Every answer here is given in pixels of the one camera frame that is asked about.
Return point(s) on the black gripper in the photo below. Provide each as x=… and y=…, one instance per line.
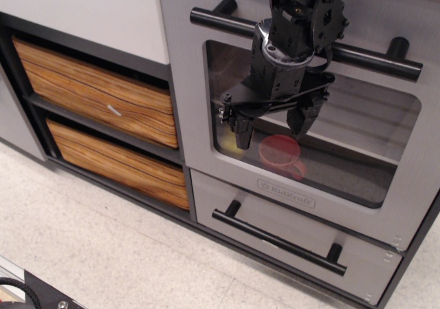
x=246, y=87

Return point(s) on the grey toy oven door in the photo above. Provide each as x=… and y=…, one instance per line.
x=367, y=195

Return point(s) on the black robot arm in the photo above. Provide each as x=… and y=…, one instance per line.
x=290, y=54

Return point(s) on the grey oven rack tray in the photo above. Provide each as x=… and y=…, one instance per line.
x=367, y=118

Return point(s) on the grey lower oven drawer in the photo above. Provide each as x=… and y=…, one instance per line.
x=370, y=268

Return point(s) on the red toy cup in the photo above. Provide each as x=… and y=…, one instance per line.
x=281, y=154

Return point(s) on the yellow toy bell pepper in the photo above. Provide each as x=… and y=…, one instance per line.
x=227, y=142

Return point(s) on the lower wood-pattern storage bin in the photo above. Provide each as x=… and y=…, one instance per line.
x=152, y=177

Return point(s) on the wood-pattern storage bin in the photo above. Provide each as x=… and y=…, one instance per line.
x=122, y=103
x=152, y=177

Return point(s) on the upper wood-pattern storage bin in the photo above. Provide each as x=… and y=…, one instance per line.
x=122, y=103

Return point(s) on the dark grey toy kitchen cabinet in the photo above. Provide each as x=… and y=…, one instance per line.
x=110, y=246

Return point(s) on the black oven door handle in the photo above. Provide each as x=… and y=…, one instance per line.
x=393, y=63

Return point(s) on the black drawer handle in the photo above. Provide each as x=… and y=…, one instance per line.
x=329, y=262

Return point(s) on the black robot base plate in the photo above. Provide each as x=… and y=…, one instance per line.
x=49, y=296

